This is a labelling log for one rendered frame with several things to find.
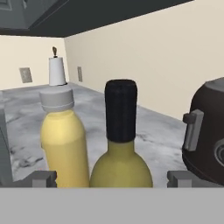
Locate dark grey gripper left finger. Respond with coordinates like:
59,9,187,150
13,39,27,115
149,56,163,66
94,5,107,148
13,170,58,188

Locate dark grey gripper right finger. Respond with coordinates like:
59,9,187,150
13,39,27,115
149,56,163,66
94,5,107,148
166,170,211,188

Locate yellow juice bottle grey cap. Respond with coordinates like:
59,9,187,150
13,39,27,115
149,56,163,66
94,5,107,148
38,84,91,188

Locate yellow wine bottle black neck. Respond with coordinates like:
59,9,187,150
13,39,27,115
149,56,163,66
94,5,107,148
88,79,154,188

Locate grey appliance edge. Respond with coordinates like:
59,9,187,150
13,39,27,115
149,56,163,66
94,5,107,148
0,90,15,187

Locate dark brown toaster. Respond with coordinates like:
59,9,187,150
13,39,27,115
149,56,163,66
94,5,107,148
181,77,224,186

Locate white paper towel roll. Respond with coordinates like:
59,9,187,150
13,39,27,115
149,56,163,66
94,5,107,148
48,46,67,87

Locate grey wall outlet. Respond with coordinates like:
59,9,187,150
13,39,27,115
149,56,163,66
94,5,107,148
76,66,83,83
18,66,33,84

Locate dark grey wall cupboards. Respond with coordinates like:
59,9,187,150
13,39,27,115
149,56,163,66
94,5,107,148
0,0,195,39

